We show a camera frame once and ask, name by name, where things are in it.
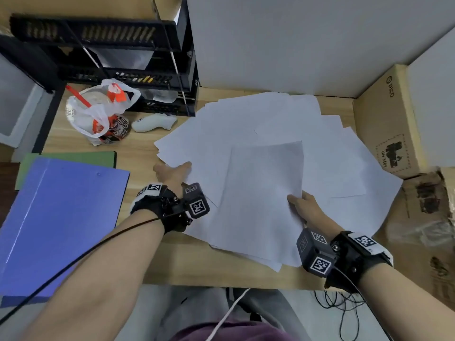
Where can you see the person's right hand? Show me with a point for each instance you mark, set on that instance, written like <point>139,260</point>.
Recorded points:
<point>311,213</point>

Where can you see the person's left hand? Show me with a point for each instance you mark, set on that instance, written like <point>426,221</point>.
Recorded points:
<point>174,174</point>

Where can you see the pile of white papers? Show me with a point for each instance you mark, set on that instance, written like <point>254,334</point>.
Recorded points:
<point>249,138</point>

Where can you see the green folder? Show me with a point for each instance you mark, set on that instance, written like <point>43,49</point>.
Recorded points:
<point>89,157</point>

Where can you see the blue folder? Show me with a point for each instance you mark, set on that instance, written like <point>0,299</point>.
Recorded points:
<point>64,227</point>

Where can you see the person's left forearm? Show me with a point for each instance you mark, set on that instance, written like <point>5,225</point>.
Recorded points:
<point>99,280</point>

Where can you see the person's right forearm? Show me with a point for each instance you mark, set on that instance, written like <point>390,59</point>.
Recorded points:
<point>408,305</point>

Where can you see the white handheld controller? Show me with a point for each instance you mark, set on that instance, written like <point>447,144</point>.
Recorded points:
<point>151,123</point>

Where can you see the printed drink cup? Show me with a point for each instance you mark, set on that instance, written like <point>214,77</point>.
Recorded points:
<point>119,129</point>

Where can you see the drink cup in plastic bag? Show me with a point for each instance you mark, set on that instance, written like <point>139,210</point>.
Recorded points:
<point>85,120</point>

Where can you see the clear plastic bag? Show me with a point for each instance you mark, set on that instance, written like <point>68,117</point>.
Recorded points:
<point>416,232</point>

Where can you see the brown labelled cardboard box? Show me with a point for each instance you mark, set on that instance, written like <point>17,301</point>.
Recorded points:
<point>387,131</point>

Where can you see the red drinking straw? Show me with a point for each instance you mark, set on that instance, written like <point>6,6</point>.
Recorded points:
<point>78,96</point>

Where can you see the flat printed cardboard box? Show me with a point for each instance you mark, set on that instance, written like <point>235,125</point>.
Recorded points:
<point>423,266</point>

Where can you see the grey trousers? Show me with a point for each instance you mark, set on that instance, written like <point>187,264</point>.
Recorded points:
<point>177,305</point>

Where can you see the taped cardboard boxes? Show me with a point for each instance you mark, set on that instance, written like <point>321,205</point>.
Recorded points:
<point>448,195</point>

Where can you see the black stacked file tray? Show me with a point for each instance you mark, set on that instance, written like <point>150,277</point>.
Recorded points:
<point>106,31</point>

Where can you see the white box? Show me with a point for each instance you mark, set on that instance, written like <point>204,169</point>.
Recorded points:
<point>433,102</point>

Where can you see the large brown cardboard box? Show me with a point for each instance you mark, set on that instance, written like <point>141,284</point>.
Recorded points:
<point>71,5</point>

